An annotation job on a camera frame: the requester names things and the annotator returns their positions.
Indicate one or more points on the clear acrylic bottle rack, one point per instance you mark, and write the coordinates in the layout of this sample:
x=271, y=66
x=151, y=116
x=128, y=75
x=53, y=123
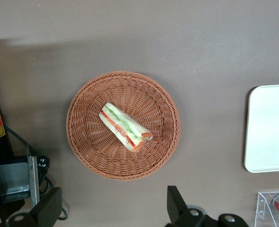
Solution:
x=263, y=210

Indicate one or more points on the grey metal bracket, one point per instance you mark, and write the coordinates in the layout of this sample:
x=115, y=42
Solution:
x=13, y=177

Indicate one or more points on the beige plastic tray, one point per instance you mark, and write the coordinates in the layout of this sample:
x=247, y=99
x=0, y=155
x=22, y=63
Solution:
x=269, y=130

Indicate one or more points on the triangle sandwich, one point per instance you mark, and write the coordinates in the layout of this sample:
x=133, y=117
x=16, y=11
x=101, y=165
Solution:
x=123, y=126

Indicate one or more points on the brown round wicker basket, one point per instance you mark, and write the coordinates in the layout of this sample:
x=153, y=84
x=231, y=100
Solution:
x=89, y=142

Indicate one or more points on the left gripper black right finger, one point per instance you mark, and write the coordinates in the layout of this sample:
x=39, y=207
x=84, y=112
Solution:
x=177, y=208

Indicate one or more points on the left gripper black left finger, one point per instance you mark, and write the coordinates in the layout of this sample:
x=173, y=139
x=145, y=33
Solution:
x=47, y=208

